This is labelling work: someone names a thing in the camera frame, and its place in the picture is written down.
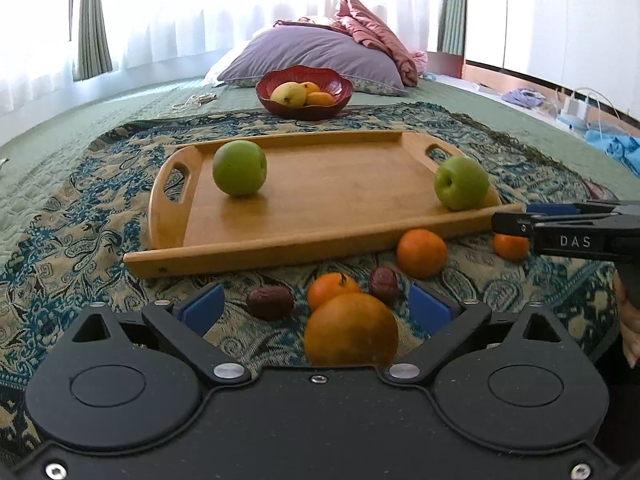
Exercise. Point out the blue cloth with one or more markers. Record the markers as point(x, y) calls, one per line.
point(617, 147)

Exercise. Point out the green apple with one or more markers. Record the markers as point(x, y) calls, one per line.
point(460, 182)
point(239, 168)

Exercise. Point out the white sheer curtain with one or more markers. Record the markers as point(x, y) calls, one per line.
point(225, 5)

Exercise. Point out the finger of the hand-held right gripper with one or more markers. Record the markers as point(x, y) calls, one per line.
point(550, 209)
point(512, 223)

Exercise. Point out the dried red date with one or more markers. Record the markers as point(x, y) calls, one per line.
point(383, 282)
point(270, 303)

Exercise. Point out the small orange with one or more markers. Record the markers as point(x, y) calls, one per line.
point(310, 87)
point(320, 99)

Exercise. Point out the white pillow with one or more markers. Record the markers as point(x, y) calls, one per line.
point(225, 67)

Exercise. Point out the yellow mango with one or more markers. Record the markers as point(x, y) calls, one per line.
point(288, 94)

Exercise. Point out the green curtain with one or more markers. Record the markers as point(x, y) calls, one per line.
point(452, 5)
point(92, 20)

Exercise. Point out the red bowl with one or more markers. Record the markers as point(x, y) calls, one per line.
point(304, 107)

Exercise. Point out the purple pillow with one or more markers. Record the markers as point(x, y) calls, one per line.
point(310, 47)

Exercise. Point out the pink crumpled blanket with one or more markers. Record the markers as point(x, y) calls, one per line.
point(372, 30)

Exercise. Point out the small mandarin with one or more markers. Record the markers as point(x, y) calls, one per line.
point(327, 290)
point(511, 247)
point(422, 253)

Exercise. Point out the purple cloth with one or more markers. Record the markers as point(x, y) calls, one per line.
point(522, 97)

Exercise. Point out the teal patterned blanket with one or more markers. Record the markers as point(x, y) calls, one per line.
point(90, 240)

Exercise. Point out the green quilted bedspread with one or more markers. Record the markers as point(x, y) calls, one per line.
point(50, 125)

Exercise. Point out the person's right hand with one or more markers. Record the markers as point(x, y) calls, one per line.
point(627, 320)

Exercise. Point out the large orange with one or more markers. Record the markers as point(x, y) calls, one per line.
point(351, 331)

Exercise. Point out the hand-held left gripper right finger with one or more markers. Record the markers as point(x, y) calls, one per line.
point(431, 310)

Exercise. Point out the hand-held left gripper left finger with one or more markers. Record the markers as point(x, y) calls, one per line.
point(202, 308)

